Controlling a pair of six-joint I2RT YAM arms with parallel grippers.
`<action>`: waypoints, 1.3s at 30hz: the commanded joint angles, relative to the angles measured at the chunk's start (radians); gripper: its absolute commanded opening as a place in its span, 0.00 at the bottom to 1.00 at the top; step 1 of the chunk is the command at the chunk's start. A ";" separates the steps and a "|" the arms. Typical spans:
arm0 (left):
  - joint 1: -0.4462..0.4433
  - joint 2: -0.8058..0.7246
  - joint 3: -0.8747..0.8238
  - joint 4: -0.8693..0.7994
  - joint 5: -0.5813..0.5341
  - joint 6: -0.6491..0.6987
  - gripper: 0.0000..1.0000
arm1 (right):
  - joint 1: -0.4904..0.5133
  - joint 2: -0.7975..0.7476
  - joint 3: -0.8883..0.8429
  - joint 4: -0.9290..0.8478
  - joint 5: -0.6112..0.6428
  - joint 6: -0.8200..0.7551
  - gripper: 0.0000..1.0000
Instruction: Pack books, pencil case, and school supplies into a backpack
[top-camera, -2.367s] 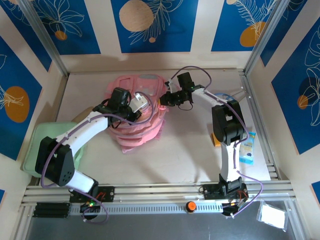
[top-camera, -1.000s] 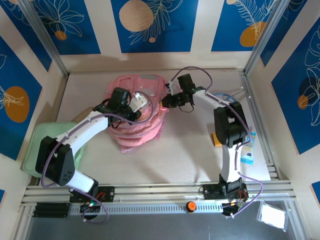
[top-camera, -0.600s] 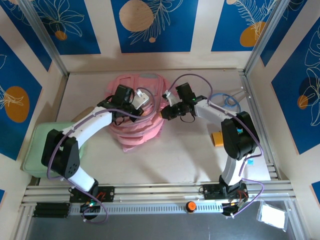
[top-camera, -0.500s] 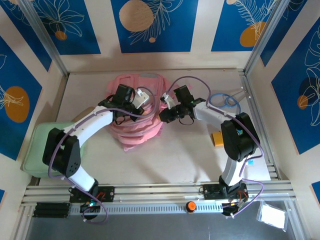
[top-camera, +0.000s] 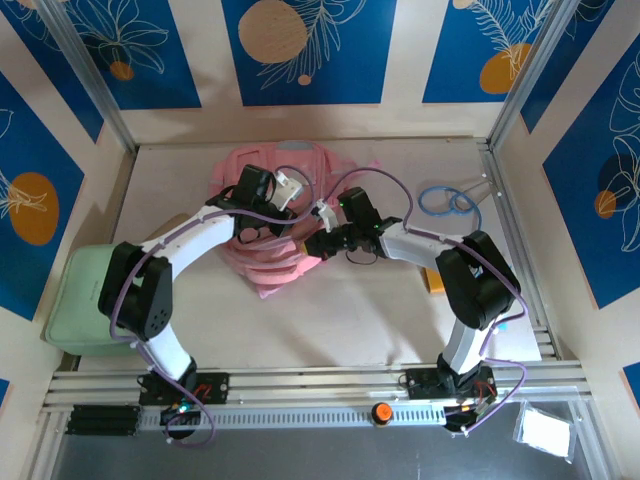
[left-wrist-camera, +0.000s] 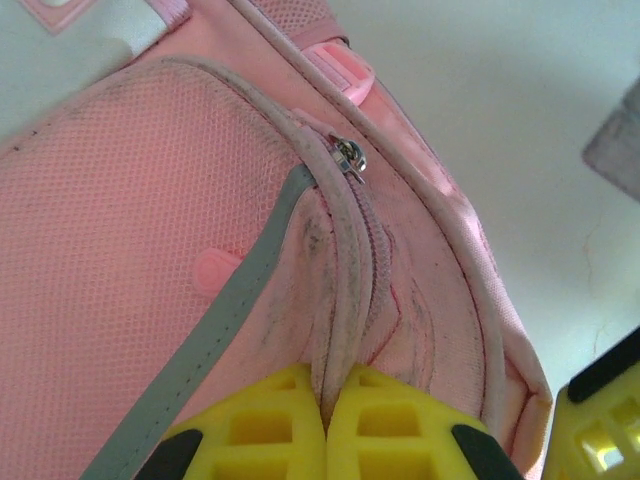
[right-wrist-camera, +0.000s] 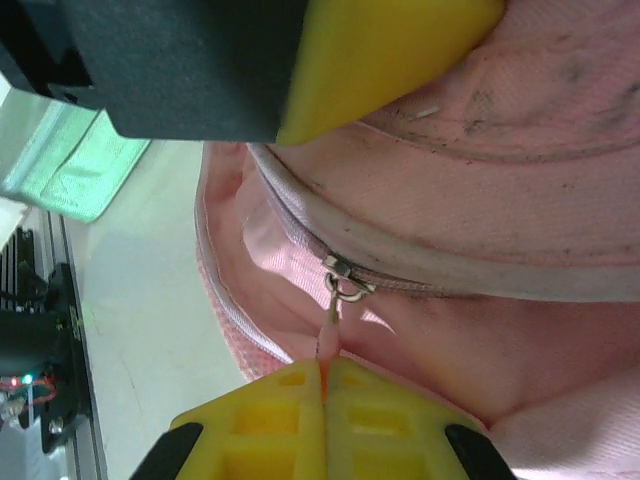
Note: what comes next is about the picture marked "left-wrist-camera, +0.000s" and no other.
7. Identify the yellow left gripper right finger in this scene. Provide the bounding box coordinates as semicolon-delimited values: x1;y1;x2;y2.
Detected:
324;363;524;480

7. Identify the pink school backpack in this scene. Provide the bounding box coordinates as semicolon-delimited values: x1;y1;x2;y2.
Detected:
0;0;556;480

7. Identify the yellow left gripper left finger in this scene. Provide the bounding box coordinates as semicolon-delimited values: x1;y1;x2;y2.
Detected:
132;362;330;480

